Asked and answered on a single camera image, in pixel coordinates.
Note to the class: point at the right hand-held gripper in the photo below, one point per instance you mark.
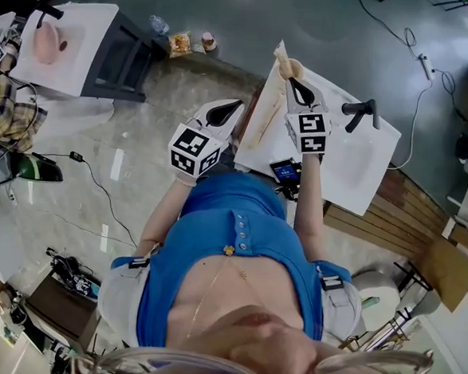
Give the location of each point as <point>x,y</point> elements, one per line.
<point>310,131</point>

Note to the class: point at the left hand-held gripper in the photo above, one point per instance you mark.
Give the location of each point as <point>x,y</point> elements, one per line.
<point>192,151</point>

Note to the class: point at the cream cup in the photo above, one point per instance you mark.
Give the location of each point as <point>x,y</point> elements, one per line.
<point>297,68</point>

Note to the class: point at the person's left forearm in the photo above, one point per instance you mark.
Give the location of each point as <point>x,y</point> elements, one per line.
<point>164,213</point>

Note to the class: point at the person's right forearm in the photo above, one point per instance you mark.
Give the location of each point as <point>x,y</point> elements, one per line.
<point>308,203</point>

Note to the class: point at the black faucet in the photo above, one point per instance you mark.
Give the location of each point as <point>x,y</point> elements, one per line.
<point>361,111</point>
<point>50,13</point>

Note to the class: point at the black smartphone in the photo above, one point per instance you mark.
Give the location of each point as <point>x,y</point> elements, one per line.
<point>285,170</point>

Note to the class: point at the small drink bottle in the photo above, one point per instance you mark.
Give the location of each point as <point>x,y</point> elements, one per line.
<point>208,41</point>

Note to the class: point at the orange snack packet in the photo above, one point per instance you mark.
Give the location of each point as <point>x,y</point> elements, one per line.
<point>180,44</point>

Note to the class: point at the blue polo shirt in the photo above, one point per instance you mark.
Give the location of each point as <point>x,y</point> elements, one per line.
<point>236,218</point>

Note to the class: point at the clear water bottle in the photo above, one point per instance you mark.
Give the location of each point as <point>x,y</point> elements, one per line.
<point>159,24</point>

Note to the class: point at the black vanity cabinet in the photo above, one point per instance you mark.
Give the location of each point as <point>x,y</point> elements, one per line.
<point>123,62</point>

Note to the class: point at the white power strip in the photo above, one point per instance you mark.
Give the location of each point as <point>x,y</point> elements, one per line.
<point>426,65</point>

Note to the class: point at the wooden slat platform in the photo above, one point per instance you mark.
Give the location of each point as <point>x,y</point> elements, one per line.
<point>387,217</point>

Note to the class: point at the black power adapter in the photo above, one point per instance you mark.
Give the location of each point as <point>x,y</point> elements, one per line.
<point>77,156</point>

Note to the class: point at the dark green glossy stool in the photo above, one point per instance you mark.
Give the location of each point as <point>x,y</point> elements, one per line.
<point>39,168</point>

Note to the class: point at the pink cloth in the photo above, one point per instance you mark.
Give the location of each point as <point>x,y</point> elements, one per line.
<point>46,45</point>

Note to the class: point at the light grey vest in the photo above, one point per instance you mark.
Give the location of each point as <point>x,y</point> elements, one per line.
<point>122,294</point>

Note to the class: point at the black metal stand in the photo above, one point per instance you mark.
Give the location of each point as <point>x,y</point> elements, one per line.
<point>413,274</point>

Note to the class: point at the person's head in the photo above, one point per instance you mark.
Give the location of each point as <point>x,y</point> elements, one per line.
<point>267,340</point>

